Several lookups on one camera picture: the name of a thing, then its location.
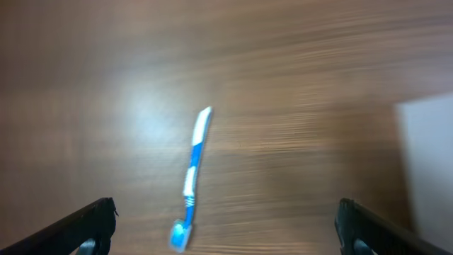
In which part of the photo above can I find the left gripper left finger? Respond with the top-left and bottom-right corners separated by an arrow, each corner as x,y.
1,198 -> 117,255

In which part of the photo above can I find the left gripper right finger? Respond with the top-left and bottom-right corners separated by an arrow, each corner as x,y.
335,198 -> 452,255

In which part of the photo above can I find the blue white toothbrush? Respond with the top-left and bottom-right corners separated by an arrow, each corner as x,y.
169,106 -> 212,254

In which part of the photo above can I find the white cardboard box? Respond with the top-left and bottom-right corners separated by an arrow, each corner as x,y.
395,93 -> 452,252

